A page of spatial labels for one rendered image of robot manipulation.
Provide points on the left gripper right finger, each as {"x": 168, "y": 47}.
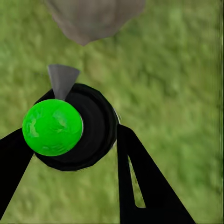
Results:
{"x": 162, "y": 204}

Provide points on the pesticide atomizer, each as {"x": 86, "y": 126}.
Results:
{"x": 73, "y": 125}

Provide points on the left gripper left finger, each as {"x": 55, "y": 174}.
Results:
{"x": 15, "y": 155}

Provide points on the tree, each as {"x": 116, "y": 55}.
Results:
{"x": 84, "y": 21}

